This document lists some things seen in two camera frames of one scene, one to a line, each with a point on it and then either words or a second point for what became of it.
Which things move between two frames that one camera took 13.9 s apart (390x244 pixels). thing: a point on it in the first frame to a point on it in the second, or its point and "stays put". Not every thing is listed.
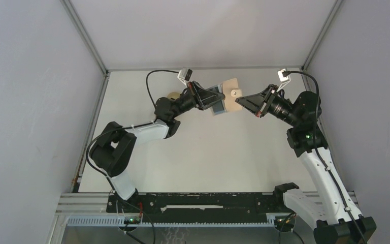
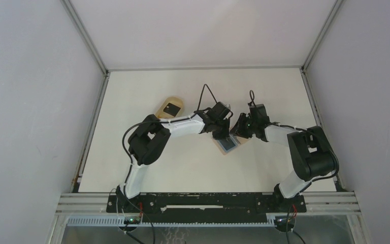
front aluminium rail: (79, 204) stays put
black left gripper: (200, 98) to (225, 133)
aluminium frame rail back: (141, 68) stays put
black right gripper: (257, 103) to (238, 128)
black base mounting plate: (171, 203) stays put
